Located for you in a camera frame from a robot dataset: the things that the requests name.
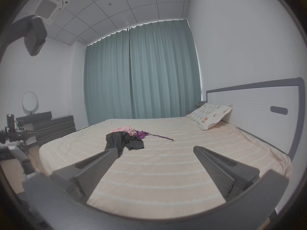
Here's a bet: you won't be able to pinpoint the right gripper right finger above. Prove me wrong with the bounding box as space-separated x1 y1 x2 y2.
193 146 260 204

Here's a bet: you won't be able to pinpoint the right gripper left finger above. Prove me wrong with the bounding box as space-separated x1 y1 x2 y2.
51 148 119 203

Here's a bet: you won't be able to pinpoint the black T-shirt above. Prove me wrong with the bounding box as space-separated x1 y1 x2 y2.
104 131 145 158

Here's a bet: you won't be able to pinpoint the bed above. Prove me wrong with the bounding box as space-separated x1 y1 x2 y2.
38 78 305 221

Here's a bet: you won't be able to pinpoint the pile of clothes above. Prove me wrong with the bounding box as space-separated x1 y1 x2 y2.
111 126 137 136

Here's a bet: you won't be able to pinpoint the dark dressing table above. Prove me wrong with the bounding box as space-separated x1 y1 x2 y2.
16 112 52 131

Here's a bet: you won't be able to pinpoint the round white mirror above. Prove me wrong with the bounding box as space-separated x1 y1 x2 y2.
22 91 39 112

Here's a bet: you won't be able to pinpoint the dark chest of drawers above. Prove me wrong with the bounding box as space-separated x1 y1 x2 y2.
32 115 76 147

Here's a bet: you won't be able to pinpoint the white printed pillow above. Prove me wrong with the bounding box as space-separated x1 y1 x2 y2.
187 103 232 130

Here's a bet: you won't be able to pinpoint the purple satin garment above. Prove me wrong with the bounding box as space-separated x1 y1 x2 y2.
131 130 174 142

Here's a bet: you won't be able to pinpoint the blue-green curtain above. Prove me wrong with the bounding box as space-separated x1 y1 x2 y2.
83 18 201 126

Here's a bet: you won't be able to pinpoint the white ceiling air conditioner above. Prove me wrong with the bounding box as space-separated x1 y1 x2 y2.
34 0 70 24

